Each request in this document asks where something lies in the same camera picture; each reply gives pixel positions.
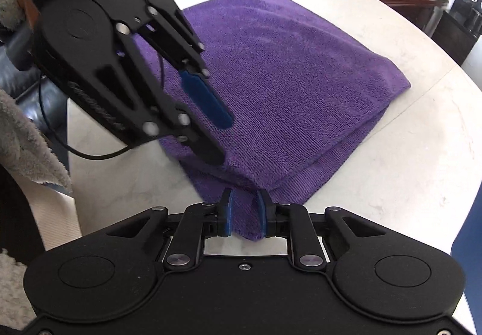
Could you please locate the black leather chair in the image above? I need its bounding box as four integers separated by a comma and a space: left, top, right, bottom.
1, 23, 68, 163

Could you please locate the blue table mat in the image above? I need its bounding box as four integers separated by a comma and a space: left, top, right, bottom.
451, 203, 481, 334

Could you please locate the purple towel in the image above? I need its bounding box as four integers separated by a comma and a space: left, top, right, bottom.
133, 0, 413, 242

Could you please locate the black water dispenser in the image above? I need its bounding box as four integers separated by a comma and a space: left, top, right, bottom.
431, 0, 481, 66

